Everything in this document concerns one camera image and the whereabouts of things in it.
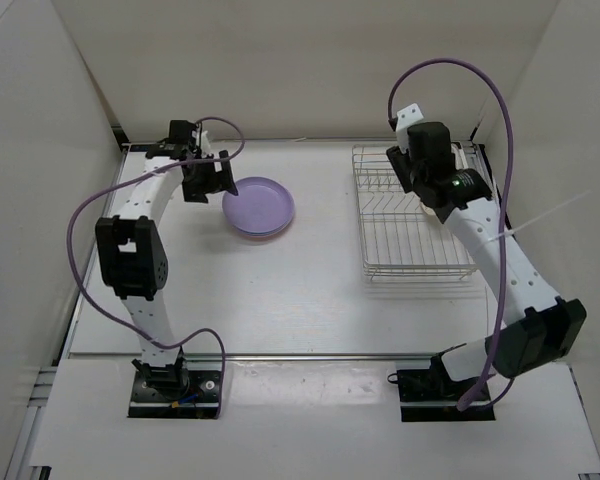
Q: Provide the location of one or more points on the metal wire dish rack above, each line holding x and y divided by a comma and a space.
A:
400, 239

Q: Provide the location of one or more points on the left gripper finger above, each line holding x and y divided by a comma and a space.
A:
196, 186
224, 177

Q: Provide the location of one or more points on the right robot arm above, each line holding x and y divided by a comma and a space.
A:
534, 325

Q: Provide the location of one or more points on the purple plate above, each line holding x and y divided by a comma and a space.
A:
261, 205

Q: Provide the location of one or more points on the blue plate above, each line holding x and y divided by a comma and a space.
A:
264, 235

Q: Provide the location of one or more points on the beige plate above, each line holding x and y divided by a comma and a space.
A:
427, 210

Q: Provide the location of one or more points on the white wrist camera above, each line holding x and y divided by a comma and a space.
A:
402, 120
201, 145

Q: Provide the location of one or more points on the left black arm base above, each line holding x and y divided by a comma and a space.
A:
199, 399

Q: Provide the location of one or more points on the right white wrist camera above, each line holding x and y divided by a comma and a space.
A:
402, 120

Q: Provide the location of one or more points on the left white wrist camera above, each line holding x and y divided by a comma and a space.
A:
201, 145

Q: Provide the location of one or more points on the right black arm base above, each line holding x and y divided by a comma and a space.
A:
422, 402

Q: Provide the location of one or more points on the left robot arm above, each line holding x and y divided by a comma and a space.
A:
132, 258

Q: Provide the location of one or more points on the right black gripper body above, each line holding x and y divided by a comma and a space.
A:
417, 178

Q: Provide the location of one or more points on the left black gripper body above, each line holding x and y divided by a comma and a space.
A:
209, 157

